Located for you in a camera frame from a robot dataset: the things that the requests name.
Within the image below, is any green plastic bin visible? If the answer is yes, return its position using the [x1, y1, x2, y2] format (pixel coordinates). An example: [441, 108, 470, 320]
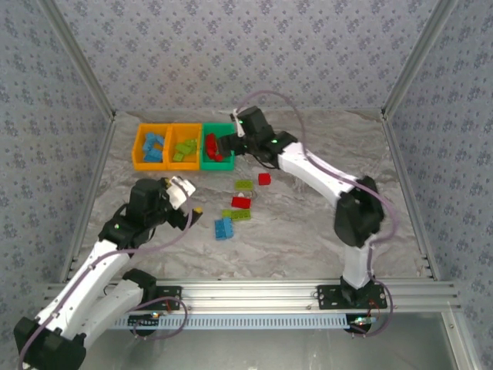
[199, 122, 236, 172]

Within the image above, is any orange plastic bin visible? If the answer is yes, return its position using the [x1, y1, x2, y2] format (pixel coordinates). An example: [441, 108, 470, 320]
[163, 123, 203, 172]
[131, 123, 173, 172]

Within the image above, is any black controller board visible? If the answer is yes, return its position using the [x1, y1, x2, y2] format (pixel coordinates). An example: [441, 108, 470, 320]
[348, 314, 377, 336]
[128, 312, 162, 336]

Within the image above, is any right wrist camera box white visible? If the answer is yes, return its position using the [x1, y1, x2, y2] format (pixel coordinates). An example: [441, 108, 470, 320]
[230, 109, 246, 138]

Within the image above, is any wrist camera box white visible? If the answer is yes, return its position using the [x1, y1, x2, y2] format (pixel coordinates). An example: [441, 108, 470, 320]
[168, 175, 196, 210]
[230, 109, 246, 138]

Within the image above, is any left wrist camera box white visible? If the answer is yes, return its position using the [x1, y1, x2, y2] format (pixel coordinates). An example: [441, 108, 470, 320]
[168, 175, 196, 210]

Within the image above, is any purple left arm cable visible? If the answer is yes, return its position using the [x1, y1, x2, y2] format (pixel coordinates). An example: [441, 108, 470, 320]
[17, 184, 193, 367]

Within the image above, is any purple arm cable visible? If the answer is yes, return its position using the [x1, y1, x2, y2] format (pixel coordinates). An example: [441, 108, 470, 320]
[234, 89, 401, 339]
[17, 184, 193, 367]

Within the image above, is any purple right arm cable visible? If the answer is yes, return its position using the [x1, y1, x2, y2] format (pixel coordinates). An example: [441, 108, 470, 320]
[234, 89, 401, 339]

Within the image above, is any aluminium table side rail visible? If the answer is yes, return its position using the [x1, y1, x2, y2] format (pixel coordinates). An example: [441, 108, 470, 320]
[380, 111, 442, 282]
[59, 113, 119, 284]

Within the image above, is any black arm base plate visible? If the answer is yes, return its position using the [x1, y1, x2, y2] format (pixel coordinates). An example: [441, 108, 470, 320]
[316, 284, 388, 311]
[153, 285, 183, 311]

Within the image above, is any aluminium mounting rail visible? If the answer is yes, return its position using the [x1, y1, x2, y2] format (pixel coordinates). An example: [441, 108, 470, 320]
[41, 280, 462, 314]

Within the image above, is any slotted white cable duct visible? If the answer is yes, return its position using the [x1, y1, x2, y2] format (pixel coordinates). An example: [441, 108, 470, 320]
[103, 314, 347, 331]

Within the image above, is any aluminium frame post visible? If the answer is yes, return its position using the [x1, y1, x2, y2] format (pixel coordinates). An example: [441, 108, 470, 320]
[380, 0, 461, 119]
[38, 0, 117, 119]

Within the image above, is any aluminium frame leg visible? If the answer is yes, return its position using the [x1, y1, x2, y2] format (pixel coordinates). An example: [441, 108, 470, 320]
[441, 311, 481, 370]

